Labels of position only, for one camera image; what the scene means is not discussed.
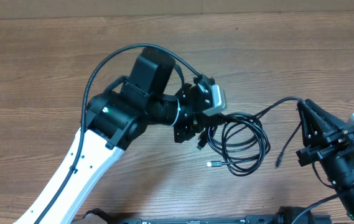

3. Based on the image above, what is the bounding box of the thin black cable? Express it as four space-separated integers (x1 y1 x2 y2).
254 96 305 169

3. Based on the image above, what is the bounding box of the thick black USB cable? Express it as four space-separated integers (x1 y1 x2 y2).
197 112 271 177

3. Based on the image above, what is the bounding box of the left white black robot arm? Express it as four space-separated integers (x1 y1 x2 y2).
19 44 226 223

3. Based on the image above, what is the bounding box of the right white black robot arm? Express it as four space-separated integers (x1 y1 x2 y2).
296 100 354 221

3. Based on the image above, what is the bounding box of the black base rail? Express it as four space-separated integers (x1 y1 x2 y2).
83 205 333 224

